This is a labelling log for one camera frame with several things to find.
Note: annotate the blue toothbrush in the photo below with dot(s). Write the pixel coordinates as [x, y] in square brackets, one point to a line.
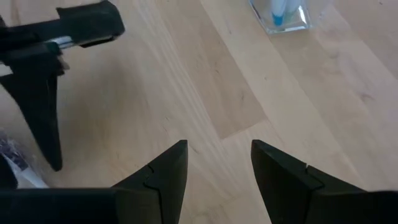
[277, 18]

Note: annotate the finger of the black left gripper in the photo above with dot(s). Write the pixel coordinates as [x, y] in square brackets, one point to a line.
[40, 118]
[7, 174]

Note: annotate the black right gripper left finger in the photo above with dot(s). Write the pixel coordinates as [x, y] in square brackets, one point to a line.
[149, 199]

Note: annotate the clear plastic toothbrush holder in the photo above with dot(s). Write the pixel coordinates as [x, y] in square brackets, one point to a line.
[264, 21]

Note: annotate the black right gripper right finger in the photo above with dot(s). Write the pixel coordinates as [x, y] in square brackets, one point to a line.
[295, 196]

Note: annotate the purple toothbrush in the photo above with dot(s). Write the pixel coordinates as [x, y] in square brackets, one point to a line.
[26, 177]

